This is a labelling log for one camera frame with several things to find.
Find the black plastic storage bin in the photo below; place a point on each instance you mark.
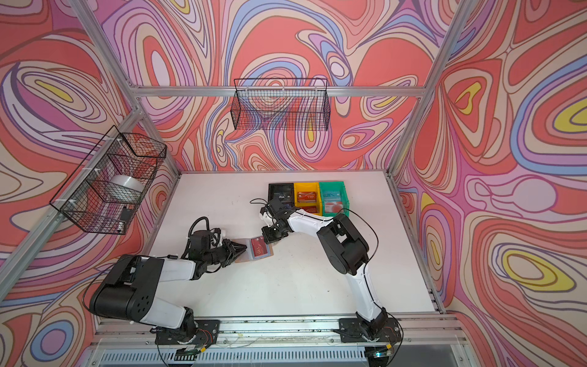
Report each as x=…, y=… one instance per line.
x=283, y=192

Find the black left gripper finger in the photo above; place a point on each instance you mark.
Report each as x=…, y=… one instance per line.
x=235, y=248
x=230, y=258

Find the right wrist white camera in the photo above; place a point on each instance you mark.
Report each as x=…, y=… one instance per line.
x=266, y=217

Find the tan leather card holder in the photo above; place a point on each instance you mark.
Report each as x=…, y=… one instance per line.
x=247, y=256

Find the back wall wire basket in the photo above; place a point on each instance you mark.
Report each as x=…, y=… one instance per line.
x=281, y=104

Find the wall wire basket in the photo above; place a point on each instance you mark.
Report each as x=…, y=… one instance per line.
x=281, y=104
x=84, y=200

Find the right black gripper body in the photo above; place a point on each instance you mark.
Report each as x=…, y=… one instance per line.
x=278, y=227

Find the red VIP credit card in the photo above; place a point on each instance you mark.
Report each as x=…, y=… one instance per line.
x=259, y=248

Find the yellow plastic storage bin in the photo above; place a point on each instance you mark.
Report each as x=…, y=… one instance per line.
x=307, y=196

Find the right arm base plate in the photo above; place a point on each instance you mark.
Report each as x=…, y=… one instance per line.
x=354, y=330

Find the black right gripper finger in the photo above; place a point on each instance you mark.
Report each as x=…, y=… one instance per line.
x=277, y=234
x=268, y=234

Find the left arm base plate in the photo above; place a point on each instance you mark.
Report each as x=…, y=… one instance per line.
x=202, y=333

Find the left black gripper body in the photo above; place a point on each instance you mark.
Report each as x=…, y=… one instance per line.
x=214, y=256

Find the green plastic storage bin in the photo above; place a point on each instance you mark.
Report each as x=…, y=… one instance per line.
x=334, y=198

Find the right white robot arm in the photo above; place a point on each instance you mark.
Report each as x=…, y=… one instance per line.
x=346, y=249

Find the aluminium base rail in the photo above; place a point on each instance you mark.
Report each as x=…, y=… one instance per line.
x=429, y=339

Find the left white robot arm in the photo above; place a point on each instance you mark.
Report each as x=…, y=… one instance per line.
x=128, y=292

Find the left wall wire basket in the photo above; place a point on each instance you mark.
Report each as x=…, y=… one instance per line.
x=84, y=200

